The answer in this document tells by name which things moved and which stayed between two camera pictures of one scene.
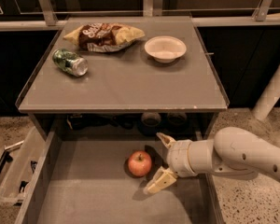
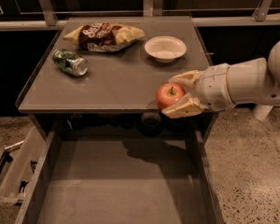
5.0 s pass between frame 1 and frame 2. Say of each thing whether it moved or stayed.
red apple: moved
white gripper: moved
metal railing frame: stayed
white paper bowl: stayed
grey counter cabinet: stayed
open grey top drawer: stayed
